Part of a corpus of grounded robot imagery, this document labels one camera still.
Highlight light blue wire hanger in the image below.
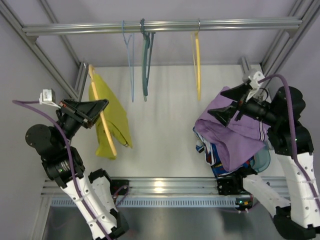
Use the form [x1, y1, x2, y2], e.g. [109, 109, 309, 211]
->
[121, 20, 135, 103]

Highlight right aluminium frame post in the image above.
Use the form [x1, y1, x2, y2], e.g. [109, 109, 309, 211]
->
[241, 0, 320, 101]

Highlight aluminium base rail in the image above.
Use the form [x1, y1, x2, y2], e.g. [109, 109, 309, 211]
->
[41, 176, 293, 198]

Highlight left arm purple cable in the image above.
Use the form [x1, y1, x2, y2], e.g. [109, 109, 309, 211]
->
[11, 99, 131, 240]

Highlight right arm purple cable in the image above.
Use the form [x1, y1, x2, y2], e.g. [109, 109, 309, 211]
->
[258, 73, 320, 201]

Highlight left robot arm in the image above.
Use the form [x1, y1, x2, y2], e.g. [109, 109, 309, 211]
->
[25, 99, 129, 240]

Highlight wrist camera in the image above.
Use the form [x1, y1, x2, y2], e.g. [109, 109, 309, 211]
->
[39, 88, 59, 108]
[242, 68, 265, 90]

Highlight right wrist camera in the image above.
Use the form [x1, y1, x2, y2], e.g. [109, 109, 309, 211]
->
[242, 68, 265, 90]

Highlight cream plastic hanger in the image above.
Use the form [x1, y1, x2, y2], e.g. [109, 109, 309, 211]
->
[88, 64, 117, 156]

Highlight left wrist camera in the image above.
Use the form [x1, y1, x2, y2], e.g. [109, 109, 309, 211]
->
[39, 88, 59, 108]

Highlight purple garment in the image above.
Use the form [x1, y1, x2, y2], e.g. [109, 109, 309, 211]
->
[194, 93, 270, 171]

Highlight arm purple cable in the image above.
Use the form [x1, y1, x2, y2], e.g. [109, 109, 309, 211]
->
[258, 73, 320, 201]
[11, 99, 131, 240]

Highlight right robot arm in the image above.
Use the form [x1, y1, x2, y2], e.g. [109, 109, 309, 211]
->
[208, 83, 320, 240]

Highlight yellow-green trousers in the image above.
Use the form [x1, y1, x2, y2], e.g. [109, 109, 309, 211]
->
[91, 73, 133, 160]

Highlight slotted cable duct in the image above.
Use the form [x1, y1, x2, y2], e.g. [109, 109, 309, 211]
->
[49, 196, 251, 208]

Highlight colourful printed garment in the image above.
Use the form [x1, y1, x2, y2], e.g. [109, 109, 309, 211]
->
[192, 127, 255, 178]

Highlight yellow plastic hanger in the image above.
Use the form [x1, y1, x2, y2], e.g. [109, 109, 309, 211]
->
[190, 32, 202, 101]

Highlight aluminium hanging rail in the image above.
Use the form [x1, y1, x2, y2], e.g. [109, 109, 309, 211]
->
[22, 16, 303, 37]

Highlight dark green hanger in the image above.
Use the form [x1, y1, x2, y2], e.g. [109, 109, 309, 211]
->
[140, 18, 155, 102]

